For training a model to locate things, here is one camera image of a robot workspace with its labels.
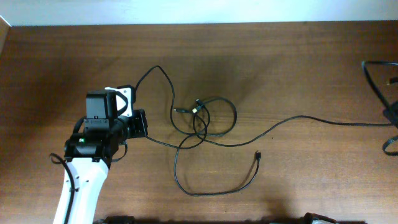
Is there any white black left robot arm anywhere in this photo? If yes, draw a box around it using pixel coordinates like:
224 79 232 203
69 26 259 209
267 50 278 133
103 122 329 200
50 85 147 223

